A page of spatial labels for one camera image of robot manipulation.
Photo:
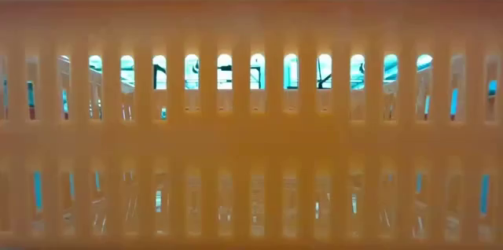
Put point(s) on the orange slotted plastic basket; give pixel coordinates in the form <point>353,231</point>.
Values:
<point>251,140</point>

